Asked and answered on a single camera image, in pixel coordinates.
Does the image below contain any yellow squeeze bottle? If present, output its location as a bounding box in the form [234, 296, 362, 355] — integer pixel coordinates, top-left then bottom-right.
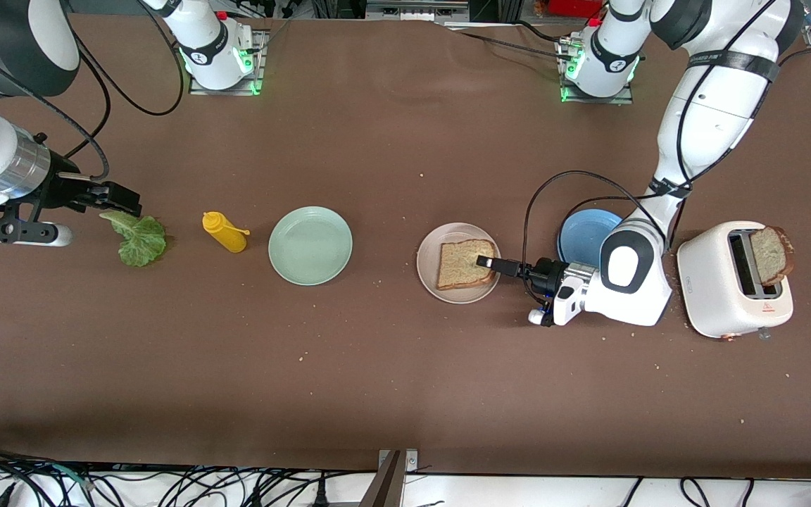
[202, 211, 251, 254]

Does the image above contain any beige plate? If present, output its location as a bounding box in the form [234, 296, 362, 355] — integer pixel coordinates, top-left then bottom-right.
[416, 223, 503, 305]

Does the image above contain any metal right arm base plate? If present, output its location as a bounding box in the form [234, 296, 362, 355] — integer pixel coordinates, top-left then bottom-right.
[189, 28, 265, 96]

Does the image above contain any green lettuce leaf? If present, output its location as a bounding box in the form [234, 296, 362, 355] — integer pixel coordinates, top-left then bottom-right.
[99, 211, 168, 268]

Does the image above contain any mint green plate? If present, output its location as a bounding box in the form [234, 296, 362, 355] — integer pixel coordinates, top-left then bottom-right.
[268, 206, 353, 287]

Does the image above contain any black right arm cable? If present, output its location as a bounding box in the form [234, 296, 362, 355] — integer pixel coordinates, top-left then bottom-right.
[0, 35, 187, 184]

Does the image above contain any metal table edge bracket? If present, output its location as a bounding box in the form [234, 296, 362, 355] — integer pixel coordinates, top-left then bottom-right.
[360, 449, 420, 507]

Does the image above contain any brown bread slice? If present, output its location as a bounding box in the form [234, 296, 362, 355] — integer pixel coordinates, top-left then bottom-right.
[436, 239, 499, 291]
[750, 225, 796, 286]

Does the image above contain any black table cable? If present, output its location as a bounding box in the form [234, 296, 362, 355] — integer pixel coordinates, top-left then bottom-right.
[441, 21, 575, 61]

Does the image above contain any blue plate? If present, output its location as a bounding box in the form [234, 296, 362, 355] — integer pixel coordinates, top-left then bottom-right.
[558, 209, 624, 267]

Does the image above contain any grey metal background frame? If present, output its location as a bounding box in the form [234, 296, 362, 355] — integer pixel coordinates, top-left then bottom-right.
[367, 0, 470, 22]

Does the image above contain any white toaster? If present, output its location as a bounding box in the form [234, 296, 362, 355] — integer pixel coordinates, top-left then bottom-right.
[677, 221, 795, 342]

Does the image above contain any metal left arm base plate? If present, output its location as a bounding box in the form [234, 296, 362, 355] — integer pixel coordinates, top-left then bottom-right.
[559, 35, 635, 105]

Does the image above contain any red background box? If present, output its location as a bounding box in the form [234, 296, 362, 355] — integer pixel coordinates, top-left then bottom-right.
[550, 0, 603, 18]

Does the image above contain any black floor cable bundle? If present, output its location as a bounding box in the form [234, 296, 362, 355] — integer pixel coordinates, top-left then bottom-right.
[0, 442, 378, 507]

